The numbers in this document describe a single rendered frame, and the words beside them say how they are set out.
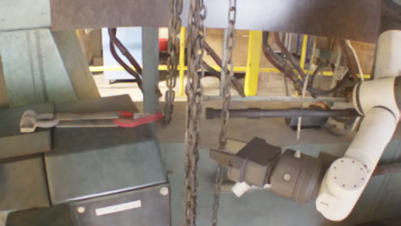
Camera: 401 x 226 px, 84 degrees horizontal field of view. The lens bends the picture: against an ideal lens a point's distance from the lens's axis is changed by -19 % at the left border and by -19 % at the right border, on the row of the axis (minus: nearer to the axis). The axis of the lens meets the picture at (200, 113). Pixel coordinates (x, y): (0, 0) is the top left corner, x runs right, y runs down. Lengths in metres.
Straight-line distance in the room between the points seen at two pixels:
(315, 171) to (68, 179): 0.46
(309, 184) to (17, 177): 0.54
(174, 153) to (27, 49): 0.72
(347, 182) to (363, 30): 0.84
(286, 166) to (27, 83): 1.00
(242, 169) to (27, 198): 0.41
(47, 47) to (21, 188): 0.64
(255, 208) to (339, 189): 0.88
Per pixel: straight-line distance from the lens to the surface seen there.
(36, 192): 0.57
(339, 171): 0.45
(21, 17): 1.12
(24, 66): 1.15
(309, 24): 1.05
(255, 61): 2.55
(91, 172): 0.56
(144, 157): 0.57
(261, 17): 0.97
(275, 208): 1.33
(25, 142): 0.61
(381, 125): 0.58
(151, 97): 0.99
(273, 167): 0.49
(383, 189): 1.69
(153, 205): 0.59
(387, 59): 0.70
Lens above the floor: 1.13
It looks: 24 degrees down
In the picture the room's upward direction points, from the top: 3 degrees clockwise
